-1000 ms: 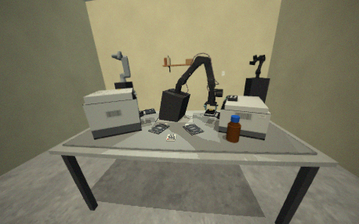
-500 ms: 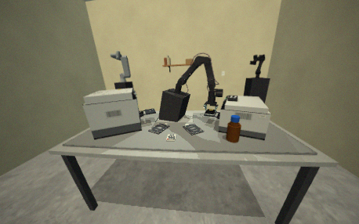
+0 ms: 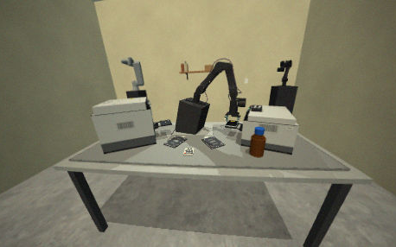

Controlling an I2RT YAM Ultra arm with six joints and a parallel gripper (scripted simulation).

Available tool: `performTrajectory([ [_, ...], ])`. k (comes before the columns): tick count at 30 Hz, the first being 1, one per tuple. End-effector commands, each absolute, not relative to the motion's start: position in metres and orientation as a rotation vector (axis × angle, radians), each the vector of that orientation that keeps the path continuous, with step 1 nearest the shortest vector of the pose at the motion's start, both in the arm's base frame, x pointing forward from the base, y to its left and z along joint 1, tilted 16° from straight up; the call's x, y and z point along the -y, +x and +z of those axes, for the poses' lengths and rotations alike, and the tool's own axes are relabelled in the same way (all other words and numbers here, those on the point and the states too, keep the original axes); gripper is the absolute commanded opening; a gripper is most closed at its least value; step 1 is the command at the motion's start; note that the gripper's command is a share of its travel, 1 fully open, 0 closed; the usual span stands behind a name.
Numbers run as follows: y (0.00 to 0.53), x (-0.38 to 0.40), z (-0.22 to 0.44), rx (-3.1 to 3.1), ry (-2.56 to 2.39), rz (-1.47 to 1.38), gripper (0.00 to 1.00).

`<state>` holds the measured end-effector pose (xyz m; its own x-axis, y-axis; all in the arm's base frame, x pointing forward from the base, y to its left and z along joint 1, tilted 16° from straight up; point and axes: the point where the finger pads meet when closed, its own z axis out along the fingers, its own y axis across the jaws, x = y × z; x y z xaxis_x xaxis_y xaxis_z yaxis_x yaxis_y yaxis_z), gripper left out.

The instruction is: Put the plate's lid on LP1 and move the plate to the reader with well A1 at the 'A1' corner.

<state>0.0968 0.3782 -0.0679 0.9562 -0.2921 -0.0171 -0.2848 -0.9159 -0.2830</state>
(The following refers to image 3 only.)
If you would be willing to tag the brown bottle with blue cap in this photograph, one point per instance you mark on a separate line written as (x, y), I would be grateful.
(257, 145)

